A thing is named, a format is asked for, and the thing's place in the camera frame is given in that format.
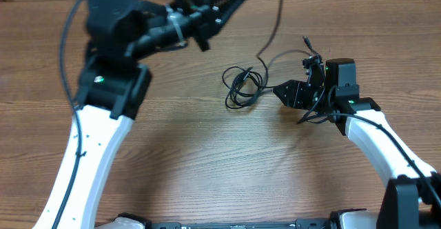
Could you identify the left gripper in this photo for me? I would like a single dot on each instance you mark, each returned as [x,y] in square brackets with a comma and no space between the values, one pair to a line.
[197,6]

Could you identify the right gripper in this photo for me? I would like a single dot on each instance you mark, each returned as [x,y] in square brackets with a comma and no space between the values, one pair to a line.
[295,92]

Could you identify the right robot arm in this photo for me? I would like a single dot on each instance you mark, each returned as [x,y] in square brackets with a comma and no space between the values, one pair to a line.
[412,187]

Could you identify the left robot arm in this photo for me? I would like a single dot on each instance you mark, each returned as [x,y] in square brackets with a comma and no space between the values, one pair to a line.
[112,86]

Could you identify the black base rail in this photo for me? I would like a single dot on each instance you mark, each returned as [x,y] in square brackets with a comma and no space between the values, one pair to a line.
[237,225]

